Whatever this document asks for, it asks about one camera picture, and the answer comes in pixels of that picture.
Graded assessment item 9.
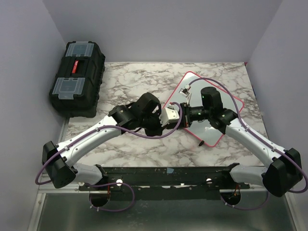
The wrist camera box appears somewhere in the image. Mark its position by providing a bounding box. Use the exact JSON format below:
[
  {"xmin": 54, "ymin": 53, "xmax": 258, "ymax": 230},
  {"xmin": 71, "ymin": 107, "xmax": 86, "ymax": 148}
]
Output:
[
  {"xmin": 179, "ymin": 84, "xmax": 192, "ymax": 104},
  {"xmin": 159, "ymin": 106, "xmax": 180, "ymax": 127}
]

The blue tape piece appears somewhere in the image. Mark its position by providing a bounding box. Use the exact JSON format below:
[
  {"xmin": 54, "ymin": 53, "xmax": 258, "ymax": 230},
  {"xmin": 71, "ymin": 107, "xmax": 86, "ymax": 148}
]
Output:
[{"xmin": 166, "ymin": 167, "xmax": 175, "ymax": 174}]

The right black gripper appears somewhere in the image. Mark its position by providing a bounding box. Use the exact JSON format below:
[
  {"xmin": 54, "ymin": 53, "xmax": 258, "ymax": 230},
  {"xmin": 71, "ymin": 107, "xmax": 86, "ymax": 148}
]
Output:
[{"xmin": 167, "ymin": 103, "xmax": 211, "ymax": 129}]

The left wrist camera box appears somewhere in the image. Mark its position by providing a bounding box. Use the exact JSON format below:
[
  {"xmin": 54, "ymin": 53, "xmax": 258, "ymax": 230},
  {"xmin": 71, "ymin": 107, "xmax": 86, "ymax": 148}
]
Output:
[{"xmin": 159, "ymin": 106, "xmax": 180, "ymax": 127}]

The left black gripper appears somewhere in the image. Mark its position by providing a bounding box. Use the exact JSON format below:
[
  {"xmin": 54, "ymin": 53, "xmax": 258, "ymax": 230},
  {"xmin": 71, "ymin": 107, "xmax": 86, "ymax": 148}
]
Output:
[{"xmin": 139, "ymin": 109, "xmax": 168, "ymax": 139}]

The black plastic toolbox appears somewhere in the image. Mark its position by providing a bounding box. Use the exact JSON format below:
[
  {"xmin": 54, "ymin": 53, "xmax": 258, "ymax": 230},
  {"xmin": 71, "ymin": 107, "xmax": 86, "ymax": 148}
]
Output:
[{"xmin": 49, "ymin": 41, "xmax": 105, "ymax": 118}]

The aluminium extrusion frame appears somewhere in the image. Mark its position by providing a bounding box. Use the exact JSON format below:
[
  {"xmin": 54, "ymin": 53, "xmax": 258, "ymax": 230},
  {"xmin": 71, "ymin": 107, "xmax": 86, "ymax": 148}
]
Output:
[{"xmin": 28, "ymin": 117, "xmax": 97, "ymax": 231}]

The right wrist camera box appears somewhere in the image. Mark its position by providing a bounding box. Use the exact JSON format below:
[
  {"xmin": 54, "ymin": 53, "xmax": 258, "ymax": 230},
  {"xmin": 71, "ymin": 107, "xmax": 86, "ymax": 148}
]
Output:
[{"xmin": 179, "ymin": 84, "xmax": 192, "ymax": 104}]

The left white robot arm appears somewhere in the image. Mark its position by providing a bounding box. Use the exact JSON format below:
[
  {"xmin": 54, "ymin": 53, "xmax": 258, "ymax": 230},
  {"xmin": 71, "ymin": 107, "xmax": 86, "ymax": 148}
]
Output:
[{"xmin": 42, "ymin": 92, "xmax": 162, "ymax": 190}]

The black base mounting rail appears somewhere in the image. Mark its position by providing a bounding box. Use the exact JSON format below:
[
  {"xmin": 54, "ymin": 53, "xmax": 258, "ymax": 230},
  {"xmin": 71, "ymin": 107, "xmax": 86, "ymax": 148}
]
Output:
[{"xmin": 79, "ymin": 164, "xmax": 251, "ymax": 203}]

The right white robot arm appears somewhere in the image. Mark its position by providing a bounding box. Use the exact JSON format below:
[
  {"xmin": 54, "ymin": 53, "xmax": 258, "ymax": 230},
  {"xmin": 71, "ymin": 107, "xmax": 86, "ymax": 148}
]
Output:
[{"xmin": 159, "ymin": 87, "xmax": 308, "ymax": 197}]

